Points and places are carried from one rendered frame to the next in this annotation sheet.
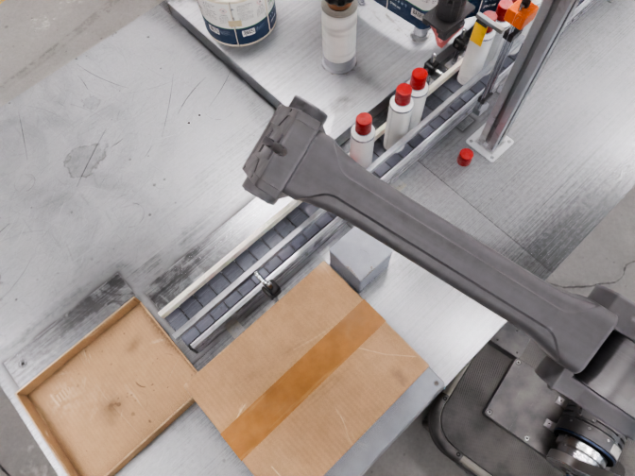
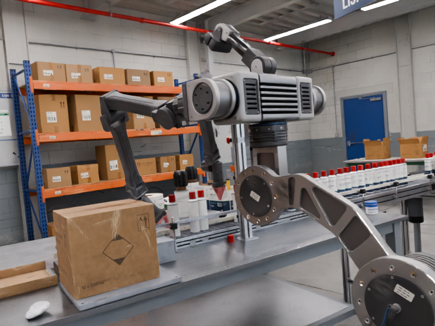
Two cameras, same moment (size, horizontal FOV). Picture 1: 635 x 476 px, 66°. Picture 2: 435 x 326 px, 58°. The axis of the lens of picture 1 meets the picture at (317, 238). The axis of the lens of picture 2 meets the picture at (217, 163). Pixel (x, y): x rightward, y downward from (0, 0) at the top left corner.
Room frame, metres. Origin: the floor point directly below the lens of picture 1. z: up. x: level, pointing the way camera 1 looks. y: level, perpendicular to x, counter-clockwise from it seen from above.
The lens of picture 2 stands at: (-1.28, -0.53, 1.32)
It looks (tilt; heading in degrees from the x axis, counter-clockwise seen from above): 3 degrees down; 5
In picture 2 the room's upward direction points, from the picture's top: 5 degrees counter-clockwise
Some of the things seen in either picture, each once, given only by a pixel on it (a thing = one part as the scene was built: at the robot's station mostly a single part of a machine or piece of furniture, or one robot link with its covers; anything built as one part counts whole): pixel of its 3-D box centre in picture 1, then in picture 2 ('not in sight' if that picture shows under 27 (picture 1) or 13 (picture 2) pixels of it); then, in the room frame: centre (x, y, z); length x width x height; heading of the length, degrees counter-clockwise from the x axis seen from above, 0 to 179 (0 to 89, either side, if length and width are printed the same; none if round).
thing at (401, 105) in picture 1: (398, 119); (193, 211); (0.65, -0.21, 0.98); 0.05 x 0.05 x 0.20
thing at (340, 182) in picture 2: not in sight; (340, 184); (1.34, -1.07, 0.98); 0.05 x 0.05 x 0.20
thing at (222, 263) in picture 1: (345, 161); (169, 231); (0.61, -0.08, 0.91); 1.07 x 0.01 x 0.02; 128
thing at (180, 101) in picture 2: not in sight; (188, 103); (-0.02, -0.33, 1.45); 0.09 x 0.08 x 0.12; 139
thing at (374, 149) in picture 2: not in sight; (377, 148); (6.06, -2.74, 0.97); 0.47 x 0.41 x 0.37; 135
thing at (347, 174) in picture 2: not in sight; (347, 182); (1.38, -1.12, 0.98); 0.05 x 0.05 x 0.20
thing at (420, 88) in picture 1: (412, 104); (202, 210); (0.69, -0.24, 0.98); 0.05 x 0.05 x 0.20
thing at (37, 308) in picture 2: not in sight; (37, 309); (-0.14, 0.18, 0.85); 0.08 x 0.07 x 0.04; 141
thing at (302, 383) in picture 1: (310, 384); (105, 243); (0.10, 0.04, 0.99); 0.30 x 0.24 x 0.27; 128
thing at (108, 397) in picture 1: (113, 390); (10, 281); (0.14, 0.45, 0.85); 0.30 x 0.26 x 0.04; 128
